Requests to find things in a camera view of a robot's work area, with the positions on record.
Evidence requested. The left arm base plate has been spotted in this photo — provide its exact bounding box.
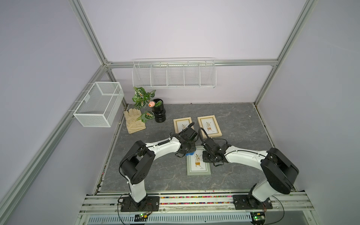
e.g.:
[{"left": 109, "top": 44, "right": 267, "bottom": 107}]
[{"left": 119, "top": 196, "right": 160, "bottom": 212}]

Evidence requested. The gold frame with plant print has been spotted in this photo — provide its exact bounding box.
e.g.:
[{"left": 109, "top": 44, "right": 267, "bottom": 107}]
[{"left": 197, "top": 115, "right": 222, "bottom": 138}]

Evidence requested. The gold frame with deer print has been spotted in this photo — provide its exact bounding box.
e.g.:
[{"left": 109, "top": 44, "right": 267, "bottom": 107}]
[{"left": 173, "top": 117, "right": 192, "bottom": 134}]

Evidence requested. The glossy black vase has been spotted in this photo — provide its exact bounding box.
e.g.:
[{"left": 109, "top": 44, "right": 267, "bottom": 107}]
[{"left": 152, "top": 98, "right": 166, "bottom": 123}]

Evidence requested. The white wire wall shelf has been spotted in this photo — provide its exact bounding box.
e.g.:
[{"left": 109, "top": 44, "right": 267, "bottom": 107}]
[{"left": 132, "top": 58, "right": 217, "bottom": 89}]

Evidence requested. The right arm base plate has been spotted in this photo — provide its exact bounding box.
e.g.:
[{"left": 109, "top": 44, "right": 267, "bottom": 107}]
[{"left": 232, "top": 195, "right": 273, "bottom": 210}]

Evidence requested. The cream work glove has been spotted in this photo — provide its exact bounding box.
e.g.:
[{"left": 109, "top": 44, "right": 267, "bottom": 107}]
[{"left": 124, "top": 109, "right": 146, "bottom": 134}]

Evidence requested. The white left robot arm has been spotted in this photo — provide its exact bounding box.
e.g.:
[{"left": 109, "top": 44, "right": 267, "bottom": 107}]
[{"left": 119, "top": 122, "right": 198, "bottom": 203}]

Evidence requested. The aluminium rail base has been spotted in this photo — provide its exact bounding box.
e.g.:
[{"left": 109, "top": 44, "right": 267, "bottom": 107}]
[{"left": 76, "top": 191, "right": 321, "bottom": 225}]

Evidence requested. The green picture frame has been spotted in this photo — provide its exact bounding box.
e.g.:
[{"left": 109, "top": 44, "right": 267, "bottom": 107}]
[{"left": 186, "top": 146, "right": 211, "bottom": 176}]

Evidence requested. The green artificial plant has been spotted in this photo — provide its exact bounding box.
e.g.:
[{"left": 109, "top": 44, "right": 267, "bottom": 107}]
[{"left": 132, "top": 87, "right": 164, "bottom": 123}]

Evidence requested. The white wire basket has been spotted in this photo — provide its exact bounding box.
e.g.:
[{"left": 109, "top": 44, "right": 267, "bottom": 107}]
[{"left": 73, "top": 82, "right": 124, "bottom": 128}]

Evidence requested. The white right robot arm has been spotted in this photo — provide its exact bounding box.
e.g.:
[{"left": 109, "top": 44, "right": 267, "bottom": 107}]
[{"left": 202, "top": 138, "right": 299, "bottom": 208}]

